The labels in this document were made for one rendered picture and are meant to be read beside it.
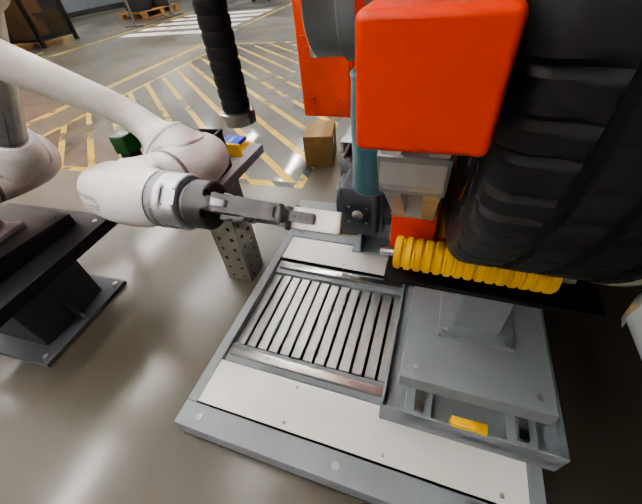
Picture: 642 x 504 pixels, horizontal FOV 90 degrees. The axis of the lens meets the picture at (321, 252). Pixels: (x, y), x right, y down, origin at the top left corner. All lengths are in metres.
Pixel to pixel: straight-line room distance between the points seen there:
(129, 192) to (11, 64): 0.29
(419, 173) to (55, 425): 1.18
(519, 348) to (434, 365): 0.20
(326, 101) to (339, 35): 0.58
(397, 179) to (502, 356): 0.60
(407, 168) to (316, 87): 0.79
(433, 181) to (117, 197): 0.45
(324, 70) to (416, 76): 0.87
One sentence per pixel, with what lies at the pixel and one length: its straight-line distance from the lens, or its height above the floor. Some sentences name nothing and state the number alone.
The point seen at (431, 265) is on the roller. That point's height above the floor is 0.52.
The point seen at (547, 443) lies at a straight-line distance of 0.88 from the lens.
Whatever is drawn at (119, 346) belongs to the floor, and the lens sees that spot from 1.31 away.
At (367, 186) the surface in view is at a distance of 0.75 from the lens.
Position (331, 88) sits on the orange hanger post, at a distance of 1.06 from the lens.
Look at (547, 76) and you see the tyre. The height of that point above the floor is 0.85.
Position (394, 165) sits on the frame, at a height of 0.76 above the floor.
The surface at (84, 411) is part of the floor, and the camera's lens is 1.24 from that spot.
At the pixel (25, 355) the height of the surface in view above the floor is 0.02.
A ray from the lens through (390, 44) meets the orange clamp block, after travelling 0.19.
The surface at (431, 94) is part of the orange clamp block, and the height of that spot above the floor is 0.85.
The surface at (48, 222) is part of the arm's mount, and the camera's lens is 1.35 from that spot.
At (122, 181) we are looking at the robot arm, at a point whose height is 0.68.
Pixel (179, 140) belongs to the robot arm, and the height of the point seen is 0.67.
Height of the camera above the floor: 0.91
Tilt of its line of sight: 43 degrees down
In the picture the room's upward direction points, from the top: 7 degrees counter-clockwise
